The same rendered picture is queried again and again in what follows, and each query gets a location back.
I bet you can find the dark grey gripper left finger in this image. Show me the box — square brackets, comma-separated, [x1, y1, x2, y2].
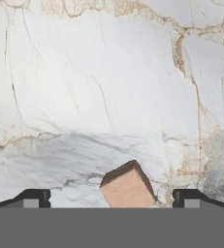
[0, 189, 51, 209]

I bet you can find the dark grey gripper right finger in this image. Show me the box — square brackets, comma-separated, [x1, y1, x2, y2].
[172, 188, 224, 209]

